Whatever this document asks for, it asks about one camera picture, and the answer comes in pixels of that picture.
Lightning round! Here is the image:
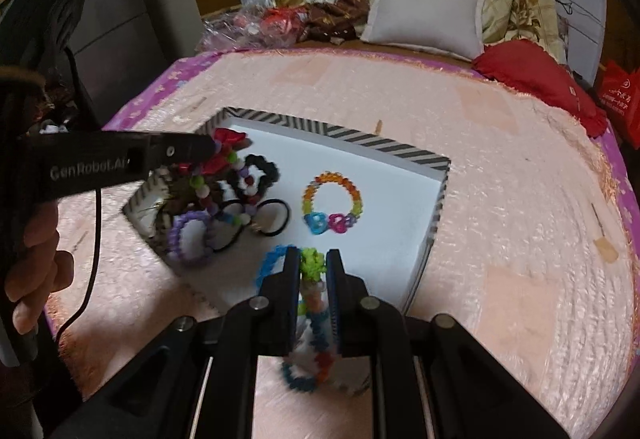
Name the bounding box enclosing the white pillow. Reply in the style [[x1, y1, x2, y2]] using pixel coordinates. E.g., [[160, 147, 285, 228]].
[[360, 0, 488, 61]]

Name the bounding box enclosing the person's left hand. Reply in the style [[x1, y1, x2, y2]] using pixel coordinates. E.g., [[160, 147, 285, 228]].
[[4, 203, 77, 336]]

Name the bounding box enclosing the striped cardboard box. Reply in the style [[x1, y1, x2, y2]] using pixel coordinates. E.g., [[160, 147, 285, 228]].
[[122, 106, 452, 395]]

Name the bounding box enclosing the flower bead bracelet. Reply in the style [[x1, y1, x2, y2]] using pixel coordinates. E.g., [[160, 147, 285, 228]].
[[281, 246, 337, 394]]

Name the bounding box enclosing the grey cabinet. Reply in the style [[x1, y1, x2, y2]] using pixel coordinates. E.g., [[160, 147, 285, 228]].
[[65, 0, 201, 122]]

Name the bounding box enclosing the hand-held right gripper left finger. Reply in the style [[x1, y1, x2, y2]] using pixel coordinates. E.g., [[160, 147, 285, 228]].
[[47, 248, 301, 439]]

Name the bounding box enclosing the black hair tie with charm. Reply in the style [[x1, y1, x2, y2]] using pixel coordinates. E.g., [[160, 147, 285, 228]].
[[249, 198, 292, 236]]

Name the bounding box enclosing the rainbow bead bracelet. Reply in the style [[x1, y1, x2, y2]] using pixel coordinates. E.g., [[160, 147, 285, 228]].
[[301, 170, 364, 236]]

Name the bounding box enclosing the red cushion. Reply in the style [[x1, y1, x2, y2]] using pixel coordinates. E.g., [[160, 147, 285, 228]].
[[472, 39, 608, 139]]

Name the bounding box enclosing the pink textured blanket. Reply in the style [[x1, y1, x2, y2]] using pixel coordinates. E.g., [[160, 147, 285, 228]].
[[45, 46, 640, 439]]

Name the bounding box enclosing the pile of plastic bags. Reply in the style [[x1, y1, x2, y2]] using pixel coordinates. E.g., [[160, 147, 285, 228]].
[[200, 4, 311, 54]]

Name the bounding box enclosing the black cable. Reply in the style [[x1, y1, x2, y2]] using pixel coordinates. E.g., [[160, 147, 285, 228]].
[[52, 186, 103, 350]]

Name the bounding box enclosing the turquoise bead bracelet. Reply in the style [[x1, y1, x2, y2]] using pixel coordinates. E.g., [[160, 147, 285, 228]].
[[256, 244, 301, 291]]

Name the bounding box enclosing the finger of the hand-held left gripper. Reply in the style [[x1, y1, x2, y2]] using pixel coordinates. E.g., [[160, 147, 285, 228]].
[[142, 133, 217, 173]]

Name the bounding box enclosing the leopard print scrunchie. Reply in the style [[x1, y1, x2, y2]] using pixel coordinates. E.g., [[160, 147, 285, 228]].
[[155, 169, 223, 221]]

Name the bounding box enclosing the purple bead bracelet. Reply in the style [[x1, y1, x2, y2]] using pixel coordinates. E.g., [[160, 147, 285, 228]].
[[166, 210, 217, 268]]

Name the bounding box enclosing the multicolour round bead bracelet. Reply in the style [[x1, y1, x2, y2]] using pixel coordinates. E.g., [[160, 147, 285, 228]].
[[192, 153, 252, 226]]

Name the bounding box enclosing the brown scrunchie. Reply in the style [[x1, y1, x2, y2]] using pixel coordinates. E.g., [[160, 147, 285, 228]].
[[229, 154, 281, 206]]

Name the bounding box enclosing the thin black hair tie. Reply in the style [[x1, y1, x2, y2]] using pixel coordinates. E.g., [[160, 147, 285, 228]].
[[209, 202, 253, 252]]

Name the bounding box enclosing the red shopping bag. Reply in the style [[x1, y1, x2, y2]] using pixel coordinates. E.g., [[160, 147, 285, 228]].
[[595, 60, 640, 150]]

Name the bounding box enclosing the red mesh hair bow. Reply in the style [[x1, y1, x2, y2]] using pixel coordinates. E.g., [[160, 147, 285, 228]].
[[182, 129, 249, 175]]

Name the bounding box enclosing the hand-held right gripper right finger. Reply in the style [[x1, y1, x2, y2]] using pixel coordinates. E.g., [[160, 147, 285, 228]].
[[326, 248, 571, 439]]

